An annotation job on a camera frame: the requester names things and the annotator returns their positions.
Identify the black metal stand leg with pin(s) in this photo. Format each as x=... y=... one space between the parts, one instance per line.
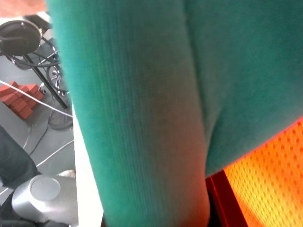
x=45 y=82

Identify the black round wheeled machine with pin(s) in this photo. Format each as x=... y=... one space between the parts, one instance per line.
x=20 y=37

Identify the pile of red bricks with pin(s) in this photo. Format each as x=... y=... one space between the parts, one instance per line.
x=20 y=99

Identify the person's dark trouser leg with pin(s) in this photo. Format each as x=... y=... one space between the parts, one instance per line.
x=14 y=156

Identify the white shoe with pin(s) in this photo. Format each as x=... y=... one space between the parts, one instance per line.
x=68 y=173

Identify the teal knit fabric garment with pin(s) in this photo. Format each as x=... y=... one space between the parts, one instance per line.
x=165 y=94

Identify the silver robot body joint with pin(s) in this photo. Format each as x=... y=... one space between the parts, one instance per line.
x=45 y=198

